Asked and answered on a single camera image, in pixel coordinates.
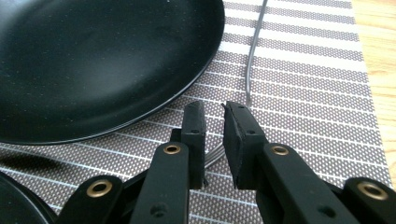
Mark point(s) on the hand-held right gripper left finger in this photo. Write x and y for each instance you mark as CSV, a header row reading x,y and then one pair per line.
x,y
196,124

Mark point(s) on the silver fork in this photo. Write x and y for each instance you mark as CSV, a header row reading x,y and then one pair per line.
x,y
253,46

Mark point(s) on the grey striped placemat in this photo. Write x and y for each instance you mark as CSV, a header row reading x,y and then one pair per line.
x,y
311,109

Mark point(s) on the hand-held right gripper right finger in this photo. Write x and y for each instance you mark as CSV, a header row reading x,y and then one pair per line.
x,y
239,140

